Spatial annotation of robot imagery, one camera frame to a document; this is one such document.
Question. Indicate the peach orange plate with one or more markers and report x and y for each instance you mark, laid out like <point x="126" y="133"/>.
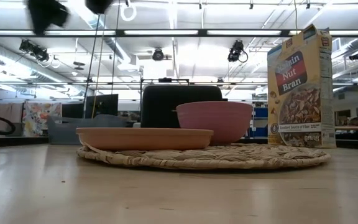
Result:
<point x="145" y="140"/>

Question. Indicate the pink bowl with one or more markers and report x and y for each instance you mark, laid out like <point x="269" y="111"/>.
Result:
<point x="216" y="121"/>

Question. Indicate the round woven straw placemat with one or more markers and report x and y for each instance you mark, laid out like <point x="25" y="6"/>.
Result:
<point x="228" y="157"/>

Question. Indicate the yellow raisin nut bran box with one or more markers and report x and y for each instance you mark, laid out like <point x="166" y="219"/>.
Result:
<point x="303" y="93"/>

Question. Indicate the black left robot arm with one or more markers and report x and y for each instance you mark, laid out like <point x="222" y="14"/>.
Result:
<point x="45" y="15"/>

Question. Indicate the black ceiling spotlight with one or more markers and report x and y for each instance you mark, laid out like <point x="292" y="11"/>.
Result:
<point x="34" y="50"/>
<point x="158" y="55"/>
<point x="235" y="51"/>

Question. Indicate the black computer monitor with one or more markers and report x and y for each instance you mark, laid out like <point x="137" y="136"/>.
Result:
<point x="104" y="105"/>

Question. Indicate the black toaster with silver top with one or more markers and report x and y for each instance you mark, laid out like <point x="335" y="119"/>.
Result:
<point x="160" y="105"/>

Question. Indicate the floral patterned cloth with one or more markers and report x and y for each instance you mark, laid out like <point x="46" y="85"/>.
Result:
<point x="40" y="119"/>

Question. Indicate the grey translucent plastic container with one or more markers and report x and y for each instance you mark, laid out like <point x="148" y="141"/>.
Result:
<point x="64" y="130"/>

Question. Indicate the plain pink cloth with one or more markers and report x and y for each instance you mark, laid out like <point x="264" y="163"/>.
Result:
<point x="2" y="115"/>

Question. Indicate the blue storage bins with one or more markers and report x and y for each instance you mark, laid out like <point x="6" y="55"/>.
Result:
<point x="259" y="121"/>

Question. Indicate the black overhead frame beam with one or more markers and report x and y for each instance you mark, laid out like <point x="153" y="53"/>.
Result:
<point x="204" y="32"/>

